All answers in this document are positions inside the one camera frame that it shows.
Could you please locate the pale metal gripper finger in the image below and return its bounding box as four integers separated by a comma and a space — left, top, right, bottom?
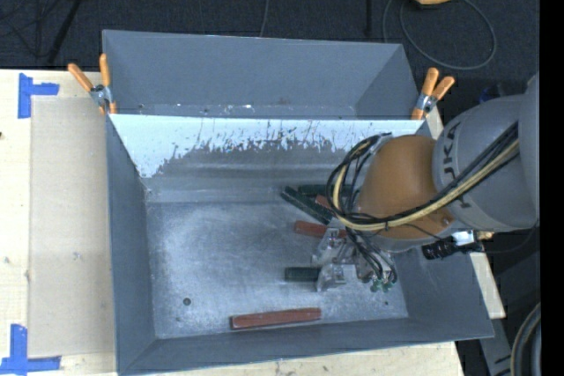
311, 228, 350, 265
315, 263, 354, 293

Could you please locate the black cylinder on white bracket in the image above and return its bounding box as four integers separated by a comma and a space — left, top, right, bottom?
421, 230, 485, 262

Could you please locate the grey metal bin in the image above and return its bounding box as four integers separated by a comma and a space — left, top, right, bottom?
100, 29, 497, 376

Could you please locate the dark green flat block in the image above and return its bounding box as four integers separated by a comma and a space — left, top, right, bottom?
297, 183, 354, 198
283, 266, 322, 284
279, 185, 337, 226

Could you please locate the pale wood flat board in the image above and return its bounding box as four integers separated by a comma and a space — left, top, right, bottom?
26, 95, 116, 360

